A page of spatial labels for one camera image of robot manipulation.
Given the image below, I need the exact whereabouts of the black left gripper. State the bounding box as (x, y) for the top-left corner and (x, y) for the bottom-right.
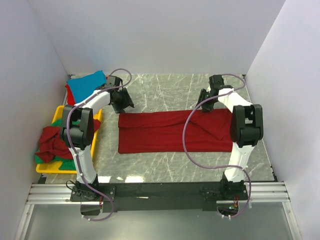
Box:
(111, 88), (134, 114)

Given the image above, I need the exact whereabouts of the dark red t-shirt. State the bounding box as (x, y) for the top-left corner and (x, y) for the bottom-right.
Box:
(38, 117), (101, 163)
(118, 108), (233, 154)

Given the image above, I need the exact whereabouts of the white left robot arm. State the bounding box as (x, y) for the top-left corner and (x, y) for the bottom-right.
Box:
(60, 87), (134, 201)

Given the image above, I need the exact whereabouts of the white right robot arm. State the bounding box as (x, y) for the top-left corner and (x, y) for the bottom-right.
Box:
(197, 88), (264, 200)

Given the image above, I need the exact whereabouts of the folded blue t-shirt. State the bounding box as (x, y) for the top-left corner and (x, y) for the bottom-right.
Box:
(67, 70), (107, 104)

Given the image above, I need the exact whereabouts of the folded bright red t-shirt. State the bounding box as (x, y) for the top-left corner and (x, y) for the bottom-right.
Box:
(65, 84), (76, 105)

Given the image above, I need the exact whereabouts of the green t-shirt in bin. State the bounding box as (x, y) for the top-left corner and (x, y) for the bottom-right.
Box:
(34, 118), (77, 172)

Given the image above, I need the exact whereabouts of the crumpled dark red t-shirt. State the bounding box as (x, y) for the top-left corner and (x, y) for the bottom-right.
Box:
(38, 117), (101, 163)

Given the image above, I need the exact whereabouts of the yellow plastic bin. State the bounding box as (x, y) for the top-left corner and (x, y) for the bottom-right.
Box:
(35, 105), (103, 175)

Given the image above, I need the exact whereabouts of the black base crossbar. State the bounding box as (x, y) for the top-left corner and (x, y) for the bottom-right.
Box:
(70, 181), (249, 213)

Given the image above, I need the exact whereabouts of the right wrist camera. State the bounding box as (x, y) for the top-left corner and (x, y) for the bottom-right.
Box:
(209, 74), (225, 90)

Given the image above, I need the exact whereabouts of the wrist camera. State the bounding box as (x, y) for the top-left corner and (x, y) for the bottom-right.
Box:
(106, 75), (123, 88)
(209, 74), (225, 90)

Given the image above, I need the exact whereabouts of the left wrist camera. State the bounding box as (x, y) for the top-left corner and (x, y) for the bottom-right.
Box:
(106, 75), (123, 88)

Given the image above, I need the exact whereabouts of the aluminium rail frame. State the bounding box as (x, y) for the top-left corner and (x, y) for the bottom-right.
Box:
(15, 181), (302, 240)

